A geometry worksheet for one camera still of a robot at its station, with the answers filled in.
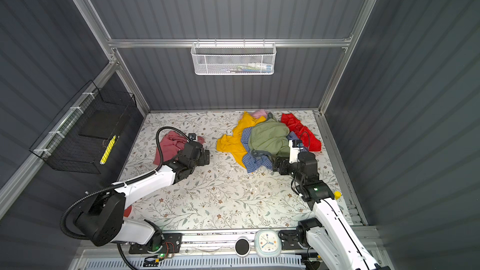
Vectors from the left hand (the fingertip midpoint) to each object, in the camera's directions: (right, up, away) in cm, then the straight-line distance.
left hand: (198, 152), depth 89 cm
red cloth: (+51, +14, +16) cm, 55 cm away
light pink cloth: (+31, +21, +26) cm, 46 cm away
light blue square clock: (+31, -33, -18) cm, 49 cm away
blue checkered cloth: (+27, -6, +4) cm, 27 cm away
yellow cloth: (+16, +3, +13) cm, 21 cm away
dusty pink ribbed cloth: (-17, +4, +10) cm, 20 cm away
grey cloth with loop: (+28, -1, +4) cm, 28 cm away
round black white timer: (+21, -33, -21) cm, 44 cm away
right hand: (+40, -1, -10) cm, 41 cm away
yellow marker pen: (-29, +4, -20) cm, 35 cm away
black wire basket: (-41, +9, -18) cm, 46 cm away
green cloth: (+36, +8, +4) cm, 37 cm away
